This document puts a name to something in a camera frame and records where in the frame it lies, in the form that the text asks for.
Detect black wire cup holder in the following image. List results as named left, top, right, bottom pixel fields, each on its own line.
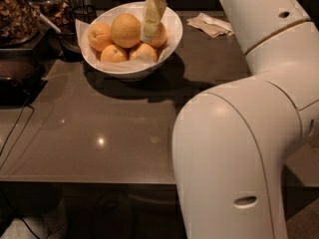
left=58, top=5, right=97, bottom=62

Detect large top orange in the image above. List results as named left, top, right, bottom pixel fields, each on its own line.
left=111, top=13, right=141, bottom=49

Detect black power cable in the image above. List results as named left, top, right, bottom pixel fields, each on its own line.
left=0, top=83, right=35, bottom=169

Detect white paper bowl liner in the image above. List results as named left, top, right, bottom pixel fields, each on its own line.
left=74, top=3, right=177, bottom=74

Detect front right orange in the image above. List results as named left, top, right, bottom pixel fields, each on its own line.
left=129, top=43, right=158, bottom=63

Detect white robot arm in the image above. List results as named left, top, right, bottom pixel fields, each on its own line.
left=172, top=0, right=319, bottom=239

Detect white serving utensil handle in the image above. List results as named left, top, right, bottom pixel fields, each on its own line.
left=30, top=7, right=62, bottom=34

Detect white ceramic bowl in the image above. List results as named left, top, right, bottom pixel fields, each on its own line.
left=79, top=1, right=184, bottom=83

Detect front left orange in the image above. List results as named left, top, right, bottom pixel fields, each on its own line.
left=101, top=45, right=128, bottom=63

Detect glass jar of dried snacks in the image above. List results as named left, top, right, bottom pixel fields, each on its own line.
left=0, top=0, right=38, bottom=48

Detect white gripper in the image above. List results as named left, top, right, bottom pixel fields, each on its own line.
left=141, top=0, right=166, bottom=43

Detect dark appliance with tray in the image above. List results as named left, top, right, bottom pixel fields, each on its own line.
left=0, top=49, right=46, bottom=107

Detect folded paper napkins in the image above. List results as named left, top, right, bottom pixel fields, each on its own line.
left=187, top=13, right=234, bottom=38

